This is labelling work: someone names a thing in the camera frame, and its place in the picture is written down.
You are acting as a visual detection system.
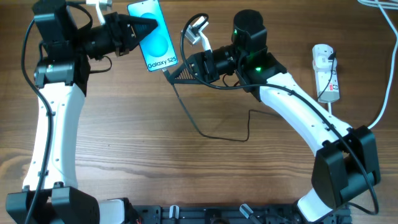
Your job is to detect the blue Galaxy smartphone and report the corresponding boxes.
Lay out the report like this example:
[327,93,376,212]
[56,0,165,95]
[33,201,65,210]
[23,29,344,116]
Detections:
[127,0,178,72]

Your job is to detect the black USB charging cable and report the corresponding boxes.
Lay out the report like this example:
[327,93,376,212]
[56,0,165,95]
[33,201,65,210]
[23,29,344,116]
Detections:
[161,50,338,143]

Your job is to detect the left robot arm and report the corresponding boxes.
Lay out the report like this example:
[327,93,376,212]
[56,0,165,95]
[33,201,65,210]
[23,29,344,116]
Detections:
[6,1,158,223]

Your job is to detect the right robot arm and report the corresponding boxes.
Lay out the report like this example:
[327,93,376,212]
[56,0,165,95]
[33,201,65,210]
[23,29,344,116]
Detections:
[166,9,381,223]

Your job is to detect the white USB charger plug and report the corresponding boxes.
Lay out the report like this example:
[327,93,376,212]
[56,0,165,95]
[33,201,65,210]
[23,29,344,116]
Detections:
[313,54,337,72]

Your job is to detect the white power strip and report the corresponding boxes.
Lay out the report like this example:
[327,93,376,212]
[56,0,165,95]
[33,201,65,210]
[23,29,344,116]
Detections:
[312,44,340,103]

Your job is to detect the black right camera cable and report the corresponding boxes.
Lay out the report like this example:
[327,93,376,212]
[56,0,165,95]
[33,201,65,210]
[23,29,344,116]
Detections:
[180,12,380,216]

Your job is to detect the black camera cable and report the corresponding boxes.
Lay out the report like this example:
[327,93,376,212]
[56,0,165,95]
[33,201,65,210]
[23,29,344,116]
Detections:
[21,1,94,224]
[180,12,380,216]

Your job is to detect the black left camera cable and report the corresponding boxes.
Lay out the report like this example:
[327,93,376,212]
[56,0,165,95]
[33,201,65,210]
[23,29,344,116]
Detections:
[21,1,94,224]

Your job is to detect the white power strip cord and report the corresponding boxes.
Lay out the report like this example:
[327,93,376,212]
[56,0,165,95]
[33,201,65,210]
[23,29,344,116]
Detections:
[327,0,398,130]

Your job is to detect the white cables at corner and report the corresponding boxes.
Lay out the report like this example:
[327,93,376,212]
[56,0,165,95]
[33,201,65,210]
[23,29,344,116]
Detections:
[356,0,398,11]

